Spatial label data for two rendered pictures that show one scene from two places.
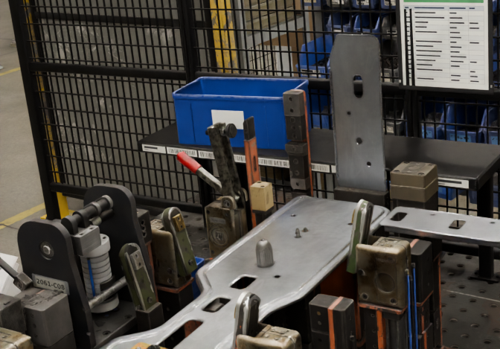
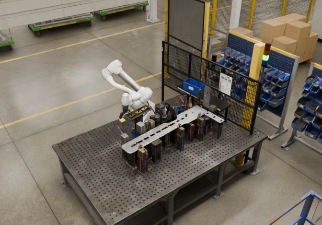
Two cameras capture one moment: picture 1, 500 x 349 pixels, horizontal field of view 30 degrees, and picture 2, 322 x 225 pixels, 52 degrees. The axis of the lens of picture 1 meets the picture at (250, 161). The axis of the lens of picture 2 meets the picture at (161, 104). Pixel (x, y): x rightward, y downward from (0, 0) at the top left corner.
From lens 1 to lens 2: 2.91 m
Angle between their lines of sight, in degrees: 19
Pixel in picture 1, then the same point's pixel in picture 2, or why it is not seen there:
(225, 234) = (183, 109)
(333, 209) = (200, 109)
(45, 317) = (156, 119)
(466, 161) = (222, 106)
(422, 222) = (210, 115)
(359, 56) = (208, 88)
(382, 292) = (199, 124)
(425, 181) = (213, 109)
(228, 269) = (181, 115)
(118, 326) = (165, 120)
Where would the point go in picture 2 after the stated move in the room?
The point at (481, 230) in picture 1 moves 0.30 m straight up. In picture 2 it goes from (216, 118) to (218, 100)
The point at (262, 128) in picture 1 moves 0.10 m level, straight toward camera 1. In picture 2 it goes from (195, 91) to (194, 94)
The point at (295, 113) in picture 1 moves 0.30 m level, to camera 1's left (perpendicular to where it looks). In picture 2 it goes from (199, 92) to (178, 89)
